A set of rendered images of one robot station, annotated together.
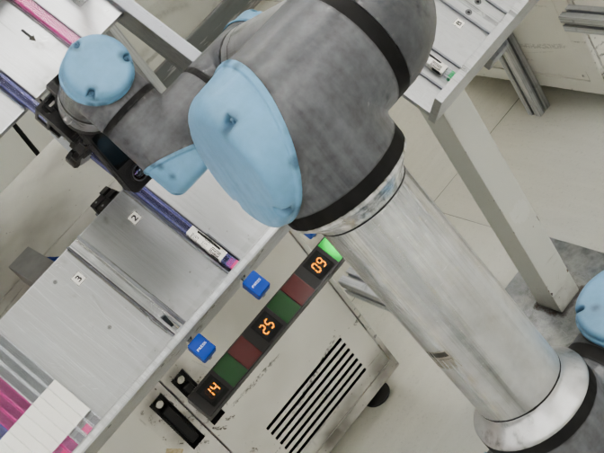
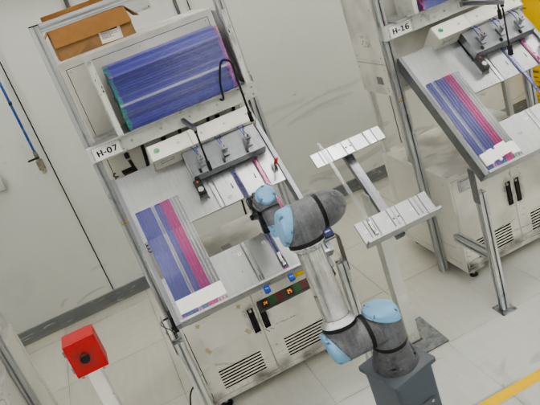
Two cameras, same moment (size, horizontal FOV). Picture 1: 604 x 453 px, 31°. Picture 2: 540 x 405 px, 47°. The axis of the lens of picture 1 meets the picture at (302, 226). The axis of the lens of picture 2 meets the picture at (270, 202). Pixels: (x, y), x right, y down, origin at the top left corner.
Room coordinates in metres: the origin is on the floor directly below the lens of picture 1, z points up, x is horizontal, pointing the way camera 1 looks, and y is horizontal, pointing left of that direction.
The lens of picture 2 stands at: (-1.02, -0.21, 1.93)
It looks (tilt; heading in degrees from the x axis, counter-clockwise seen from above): 22 degrees down; 7
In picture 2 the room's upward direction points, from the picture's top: 20 degrees counter-clockwise
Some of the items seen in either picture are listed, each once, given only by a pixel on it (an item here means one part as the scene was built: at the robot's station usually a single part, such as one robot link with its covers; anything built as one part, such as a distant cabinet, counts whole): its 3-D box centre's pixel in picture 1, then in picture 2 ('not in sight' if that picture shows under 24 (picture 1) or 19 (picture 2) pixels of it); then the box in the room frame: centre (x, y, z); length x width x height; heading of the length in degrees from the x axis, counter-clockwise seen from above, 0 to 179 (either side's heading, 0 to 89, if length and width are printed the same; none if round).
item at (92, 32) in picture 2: not in sight; (111, 17); (1.88, 0.56, 1.82); 0.68 x 0.30 x 0.20; 110
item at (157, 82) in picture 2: not in sight; (170, 76); (1.63, 0.35, 1.52); 0.51 x 0.13 x 0.27; 110
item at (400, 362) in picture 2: not in sight; (392, 349); (0.68, -0.20, 0.60); 0.15 x 0.15 x 0.10
